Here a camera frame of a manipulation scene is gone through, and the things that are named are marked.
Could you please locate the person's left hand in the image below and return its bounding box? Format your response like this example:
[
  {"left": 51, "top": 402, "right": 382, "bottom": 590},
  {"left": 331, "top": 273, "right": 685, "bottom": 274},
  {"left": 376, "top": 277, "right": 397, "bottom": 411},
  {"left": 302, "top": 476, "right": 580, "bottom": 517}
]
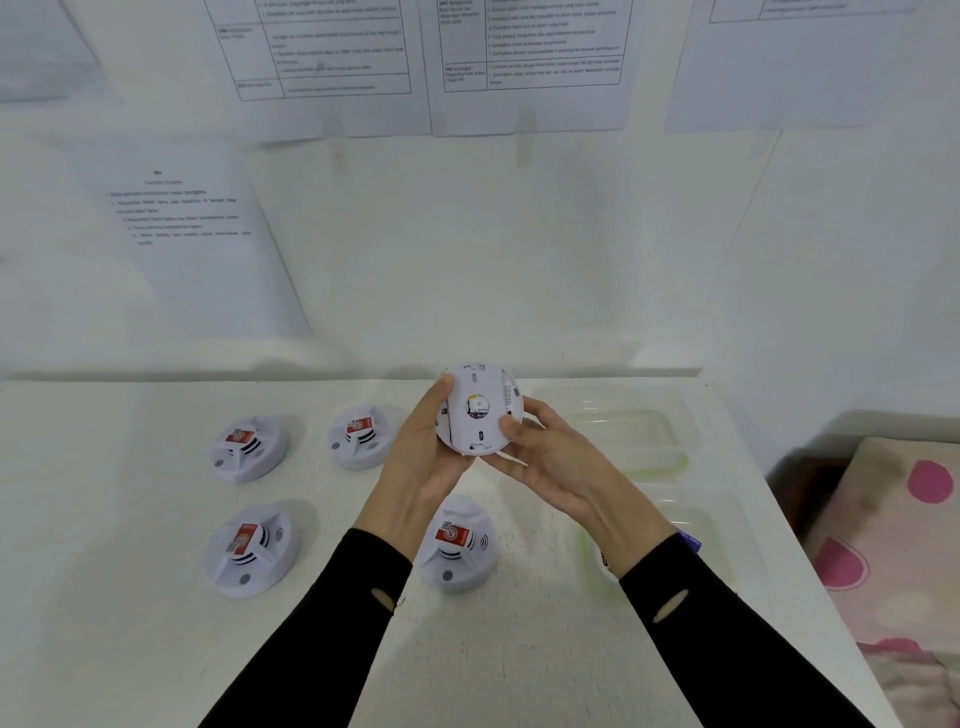
[{"left": 353, "top": 373, "right": 476, "bottom": 560}]

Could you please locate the person's right hand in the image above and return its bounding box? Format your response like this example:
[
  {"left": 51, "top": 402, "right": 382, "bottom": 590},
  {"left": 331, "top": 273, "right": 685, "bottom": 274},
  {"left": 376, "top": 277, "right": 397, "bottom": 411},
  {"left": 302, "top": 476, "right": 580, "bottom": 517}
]
[{"left": 481, "top": 397, "right": 676, "bottom": 575}]

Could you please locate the white round smoke detector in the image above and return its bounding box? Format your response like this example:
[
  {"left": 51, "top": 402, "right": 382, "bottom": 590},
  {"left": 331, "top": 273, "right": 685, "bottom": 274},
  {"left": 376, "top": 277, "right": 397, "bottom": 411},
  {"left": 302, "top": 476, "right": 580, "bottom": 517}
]
[
  {"left": 434, "top": 362, "right": 526, "bottom": 459},
  {"left": 208, "top": 414, "right": 292, "bottom": 485},
  {"left": 327, "top": 404, "right": 406, "bottom": 472},
  {"left": 416, "top": 494, "right": 502, "bottom": 595},
  {"left": 203, "top": 503, "right": 301, "bottom": 600}
]

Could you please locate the person's right forearm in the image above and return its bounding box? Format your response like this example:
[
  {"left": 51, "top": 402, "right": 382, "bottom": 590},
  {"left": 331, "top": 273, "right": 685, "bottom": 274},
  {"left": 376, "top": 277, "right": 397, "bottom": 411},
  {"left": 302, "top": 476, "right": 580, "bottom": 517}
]
[{"left": 599, "top": 524, "right": 875, "bottom": 728}]

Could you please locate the person's left forearm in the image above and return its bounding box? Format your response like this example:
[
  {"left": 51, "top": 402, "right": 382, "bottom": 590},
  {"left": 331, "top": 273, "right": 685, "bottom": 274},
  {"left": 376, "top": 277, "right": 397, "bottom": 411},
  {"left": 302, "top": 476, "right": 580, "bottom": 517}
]
[{"left": 198, "top": 524, "right": 415, "bottom": 728}]

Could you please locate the clear plastic container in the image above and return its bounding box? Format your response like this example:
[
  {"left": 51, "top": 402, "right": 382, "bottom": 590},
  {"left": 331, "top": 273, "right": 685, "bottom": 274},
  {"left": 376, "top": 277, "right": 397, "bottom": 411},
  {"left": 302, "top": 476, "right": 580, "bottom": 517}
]
[
  {"left": 581, "top": 487, "right": 763, "bottom": 598},
  {"left": 566, "top": 386, "right": 705, "bottom": 481}
]

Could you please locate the white paper with text lines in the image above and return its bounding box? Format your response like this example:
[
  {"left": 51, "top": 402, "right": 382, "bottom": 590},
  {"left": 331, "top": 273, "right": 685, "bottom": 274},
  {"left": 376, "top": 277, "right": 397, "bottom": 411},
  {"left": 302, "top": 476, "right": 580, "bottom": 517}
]
[{"left": 67, "top": 138, "right": 313, "bottom": 339}]

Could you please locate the pink dotted pillow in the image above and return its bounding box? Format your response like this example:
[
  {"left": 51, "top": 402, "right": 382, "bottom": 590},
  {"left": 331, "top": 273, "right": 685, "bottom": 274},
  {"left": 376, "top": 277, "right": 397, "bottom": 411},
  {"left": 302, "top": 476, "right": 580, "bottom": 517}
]
[{"left": 806, "top": 438, "right": 960, "bottom": 654}]

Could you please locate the pink dotted bedsheet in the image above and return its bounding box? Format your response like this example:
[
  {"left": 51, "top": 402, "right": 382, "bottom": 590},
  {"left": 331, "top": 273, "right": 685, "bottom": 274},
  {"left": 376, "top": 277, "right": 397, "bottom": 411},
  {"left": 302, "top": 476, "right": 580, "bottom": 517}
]
[{"left": 862, "top": 644, "right": 960, "bottom": 728}]

